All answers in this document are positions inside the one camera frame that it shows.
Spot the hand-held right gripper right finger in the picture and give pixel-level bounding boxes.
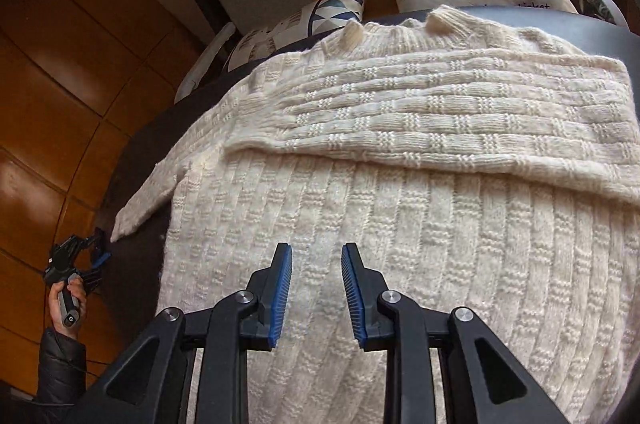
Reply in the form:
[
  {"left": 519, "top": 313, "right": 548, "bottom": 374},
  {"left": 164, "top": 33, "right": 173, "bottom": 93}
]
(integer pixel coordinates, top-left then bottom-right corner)
[{"left": 341, "top": 243, "right": 571, "bottom": 424}]

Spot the white curved armrest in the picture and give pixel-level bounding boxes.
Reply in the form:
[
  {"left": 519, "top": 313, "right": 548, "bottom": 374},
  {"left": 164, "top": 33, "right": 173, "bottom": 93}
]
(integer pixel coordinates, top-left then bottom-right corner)
[{"left": 174, "top": 22, "right": 237, "bottom": 102}]

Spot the geometric patterned pillow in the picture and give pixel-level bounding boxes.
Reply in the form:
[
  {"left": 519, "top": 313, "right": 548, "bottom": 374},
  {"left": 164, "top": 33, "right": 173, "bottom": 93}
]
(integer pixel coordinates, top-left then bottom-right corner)
[{"left": 222, "top": 0, "right": 368, "bottom": 72}]

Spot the cream knitted sweater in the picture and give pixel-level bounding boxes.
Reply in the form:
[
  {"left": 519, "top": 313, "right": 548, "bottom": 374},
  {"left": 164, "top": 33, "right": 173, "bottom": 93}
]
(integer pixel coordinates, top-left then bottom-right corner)
[{"left": 111, "top": 4, "right": 640, "bottom": 424}]

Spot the person's left hand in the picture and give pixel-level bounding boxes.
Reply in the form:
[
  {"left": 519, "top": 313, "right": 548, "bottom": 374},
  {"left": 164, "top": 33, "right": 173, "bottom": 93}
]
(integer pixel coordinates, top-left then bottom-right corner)
[{"left": 47, "top": 277, "right": 88, "bottom": 342}]

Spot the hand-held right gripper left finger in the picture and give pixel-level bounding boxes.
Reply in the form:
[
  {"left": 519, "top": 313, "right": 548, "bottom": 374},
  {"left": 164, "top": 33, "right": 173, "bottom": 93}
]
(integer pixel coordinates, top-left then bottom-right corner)
[{"left": 75, "top": 243, "right": 293, "bottom": 424}]

